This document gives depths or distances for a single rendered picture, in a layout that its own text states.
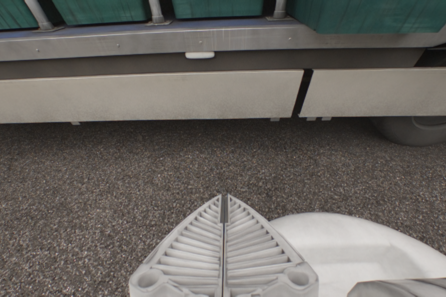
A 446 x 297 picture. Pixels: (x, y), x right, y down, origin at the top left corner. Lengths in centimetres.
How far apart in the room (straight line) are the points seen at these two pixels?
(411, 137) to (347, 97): 66
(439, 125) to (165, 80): 149
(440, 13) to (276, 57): 41
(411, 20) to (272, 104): 43
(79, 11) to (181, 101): 51
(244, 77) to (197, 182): 56
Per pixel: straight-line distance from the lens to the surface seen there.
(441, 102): 117
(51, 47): 90
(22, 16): 115
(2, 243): 125
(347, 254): 51
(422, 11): 74
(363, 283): 23
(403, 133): 140
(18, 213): 131
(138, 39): 72
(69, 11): 102
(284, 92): 76
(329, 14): 61
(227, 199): 18
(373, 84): 91
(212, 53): 68
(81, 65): 89
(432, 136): 155
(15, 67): 108
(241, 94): 73
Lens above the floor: 76
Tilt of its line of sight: 45 degrees down
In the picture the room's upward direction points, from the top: 3 degrees counter-clockwise
